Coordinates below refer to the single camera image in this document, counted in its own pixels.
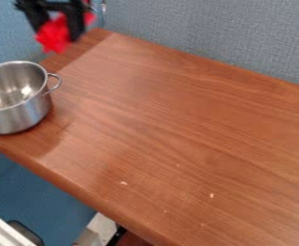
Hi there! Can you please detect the metal pot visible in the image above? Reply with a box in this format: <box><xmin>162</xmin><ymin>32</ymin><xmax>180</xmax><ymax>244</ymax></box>
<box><xmin>0</xmin><ymin>61</ymin><xmax>63</xmax><ymax>135</ymax></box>

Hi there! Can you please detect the red plastic block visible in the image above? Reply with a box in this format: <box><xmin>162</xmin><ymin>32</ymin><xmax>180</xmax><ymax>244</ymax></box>
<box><xmin>35</xmin><ymin>12</ymin><xmax>96</xmax><ymax>53</ymax></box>

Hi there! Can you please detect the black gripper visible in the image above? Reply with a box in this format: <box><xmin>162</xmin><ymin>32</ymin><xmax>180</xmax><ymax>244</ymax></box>
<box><xmin>15</xmin><ymin>0</ymin><xmax>91</xmax><ymax>41</ymax></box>

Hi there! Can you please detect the white table leg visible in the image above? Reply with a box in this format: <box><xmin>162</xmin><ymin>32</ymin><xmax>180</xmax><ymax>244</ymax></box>
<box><xmin>73</xmin><ymin>213</ymin><xmax>116</xmax><ymax>246</ymax></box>

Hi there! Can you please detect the white appliance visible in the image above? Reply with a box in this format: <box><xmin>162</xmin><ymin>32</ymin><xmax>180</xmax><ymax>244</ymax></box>
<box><xmin>0</xmin><ymin>207</ymin><xmax>39</xmax><ymax>246</ymax></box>

